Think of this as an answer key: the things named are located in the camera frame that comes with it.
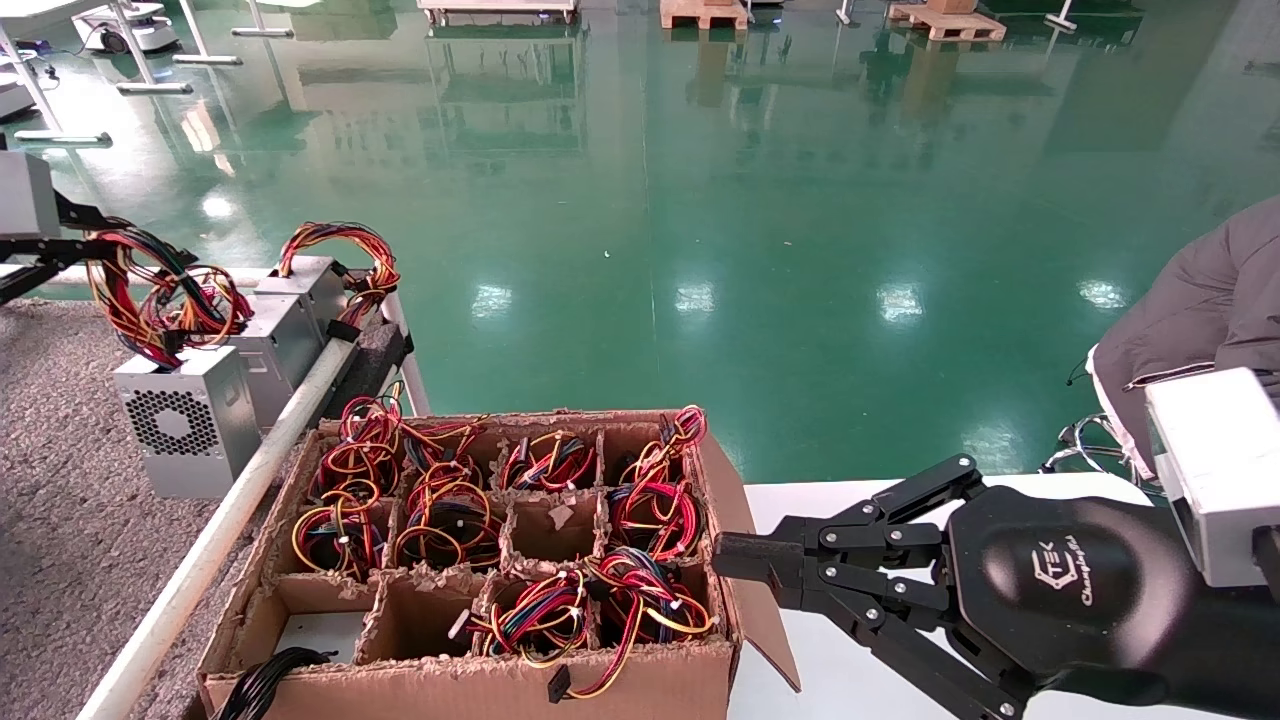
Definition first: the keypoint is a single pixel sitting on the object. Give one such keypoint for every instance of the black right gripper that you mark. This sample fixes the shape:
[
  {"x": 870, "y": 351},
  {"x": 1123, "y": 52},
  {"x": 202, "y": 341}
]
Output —
[{"x": 1080, "y": 590}]

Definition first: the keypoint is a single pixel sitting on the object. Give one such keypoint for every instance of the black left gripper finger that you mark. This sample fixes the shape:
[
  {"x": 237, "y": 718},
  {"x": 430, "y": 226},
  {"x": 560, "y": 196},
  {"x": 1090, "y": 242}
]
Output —
[
  {"x": 90, "y": 225},
  {"x": 45, "y": 255}
]

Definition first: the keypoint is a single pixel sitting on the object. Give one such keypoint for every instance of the brown cardboard divider box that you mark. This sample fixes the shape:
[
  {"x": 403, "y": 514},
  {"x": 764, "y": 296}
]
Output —
[{"x": 640, "y": 690}]

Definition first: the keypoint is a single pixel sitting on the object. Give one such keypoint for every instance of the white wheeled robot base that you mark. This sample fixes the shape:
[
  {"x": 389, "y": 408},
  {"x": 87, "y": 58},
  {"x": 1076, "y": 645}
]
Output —
[{"x": 130, "y": 25}]

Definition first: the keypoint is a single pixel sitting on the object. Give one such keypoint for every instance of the white metal table leg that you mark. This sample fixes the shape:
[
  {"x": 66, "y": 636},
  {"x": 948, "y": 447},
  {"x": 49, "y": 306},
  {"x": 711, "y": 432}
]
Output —
[
  {"x": 262, "y": 32},
  {"x": 205, "y": 60},
  {"x": 60, "y": 138},
  {"x": 150, "y": 88}
]

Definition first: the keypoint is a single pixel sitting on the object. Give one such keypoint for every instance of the person in grey jacket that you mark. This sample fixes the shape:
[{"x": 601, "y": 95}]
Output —
[{"x": 1200, "y": 300}]

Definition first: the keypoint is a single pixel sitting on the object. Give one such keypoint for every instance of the low wheeled platform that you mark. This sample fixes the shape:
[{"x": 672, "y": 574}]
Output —
[{"x": 500, "y": 10}]

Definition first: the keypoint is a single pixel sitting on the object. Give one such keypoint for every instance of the wide wooden pallet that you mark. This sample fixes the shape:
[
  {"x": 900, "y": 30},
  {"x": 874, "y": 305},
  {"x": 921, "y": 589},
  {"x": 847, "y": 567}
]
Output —
[{"x": 945, "y": 25}]

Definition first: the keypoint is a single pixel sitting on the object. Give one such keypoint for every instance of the white stand foot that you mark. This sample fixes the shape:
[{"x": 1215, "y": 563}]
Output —
[
  {"x": 1060, "y": 20},
  {"x": 845, "y": 15}
]

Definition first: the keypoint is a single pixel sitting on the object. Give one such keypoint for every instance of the small wooden pallet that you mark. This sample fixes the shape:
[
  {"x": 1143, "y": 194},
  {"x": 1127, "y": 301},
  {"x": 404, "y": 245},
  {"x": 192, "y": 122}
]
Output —
[{"x": 700, "y": 14}]

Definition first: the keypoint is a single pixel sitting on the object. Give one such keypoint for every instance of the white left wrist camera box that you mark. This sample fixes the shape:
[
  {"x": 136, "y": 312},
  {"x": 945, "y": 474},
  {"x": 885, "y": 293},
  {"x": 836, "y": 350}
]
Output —
[{"x": 25, "y": 195}]

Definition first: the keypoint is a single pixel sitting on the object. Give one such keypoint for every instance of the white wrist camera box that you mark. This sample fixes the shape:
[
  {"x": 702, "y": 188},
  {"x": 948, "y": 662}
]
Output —
[
  {"x": 1215, "y": 470},
  {"x": 25, "y": 195}
]

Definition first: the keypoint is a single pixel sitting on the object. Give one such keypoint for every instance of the chrome stool frame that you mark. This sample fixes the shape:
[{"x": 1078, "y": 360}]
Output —
[{"x": 1070, "y": 437}]

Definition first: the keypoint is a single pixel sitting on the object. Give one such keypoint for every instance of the white tubular table rail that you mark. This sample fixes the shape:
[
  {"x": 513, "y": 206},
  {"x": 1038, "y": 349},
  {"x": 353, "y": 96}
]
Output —
[{"x": 300, "y": 410}]

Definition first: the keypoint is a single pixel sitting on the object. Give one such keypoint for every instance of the black foam rail padding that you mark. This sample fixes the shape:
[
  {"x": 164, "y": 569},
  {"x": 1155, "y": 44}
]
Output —
[{"x": 380, "y": 355}]

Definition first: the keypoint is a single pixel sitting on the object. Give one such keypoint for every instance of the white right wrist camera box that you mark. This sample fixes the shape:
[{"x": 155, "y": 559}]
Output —
[{"x": 1215, "y": 470}]

